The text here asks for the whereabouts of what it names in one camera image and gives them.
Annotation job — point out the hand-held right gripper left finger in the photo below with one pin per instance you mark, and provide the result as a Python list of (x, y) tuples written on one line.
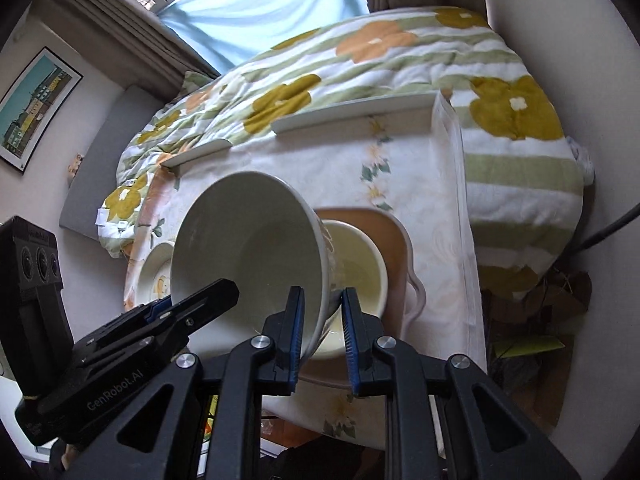
[(297, 330)]

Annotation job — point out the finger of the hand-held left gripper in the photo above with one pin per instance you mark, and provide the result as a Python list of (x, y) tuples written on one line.
[(200, 305), (159, 308)]

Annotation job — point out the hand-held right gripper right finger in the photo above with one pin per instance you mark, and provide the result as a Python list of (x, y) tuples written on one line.
[(350, 345)]

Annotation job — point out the small white bowl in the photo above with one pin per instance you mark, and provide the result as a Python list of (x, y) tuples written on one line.
[(360, 270)]

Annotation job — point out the cream bowl with yellow print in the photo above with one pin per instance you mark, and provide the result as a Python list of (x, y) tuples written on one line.
[(250, 240)]

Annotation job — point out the round white deep plate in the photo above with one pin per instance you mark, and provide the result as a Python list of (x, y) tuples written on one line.
[(150, 275)]

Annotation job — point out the small figurine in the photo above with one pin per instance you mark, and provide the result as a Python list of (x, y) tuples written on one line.
[(76, 165)]

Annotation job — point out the grey padded headboard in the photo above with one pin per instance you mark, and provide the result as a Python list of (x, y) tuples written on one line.
[(100, 160)]

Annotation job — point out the cream floral tablecloth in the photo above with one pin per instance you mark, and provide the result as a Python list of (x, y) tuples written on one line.
[(310, 160)]

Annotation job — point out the yellow-green paper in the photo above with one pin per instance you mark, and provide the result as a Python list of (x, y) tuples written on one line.
[(530, 346)]

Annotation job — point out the dried brown leaves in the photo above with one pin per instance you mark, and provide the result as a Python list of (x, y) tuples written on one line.
[(540, 300)]

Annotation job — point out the floral striped blanket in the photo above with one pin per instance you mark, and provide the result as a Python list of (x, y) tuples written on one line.
[(400, 60)]

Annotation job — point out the light blue sheer curtain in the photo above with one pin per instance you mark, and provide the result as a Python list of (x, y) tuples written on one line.
[(260, 10)]

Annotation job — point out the framed wall poster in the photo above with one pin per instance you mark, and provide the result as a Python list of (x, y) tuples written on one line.
[(35, 105)]

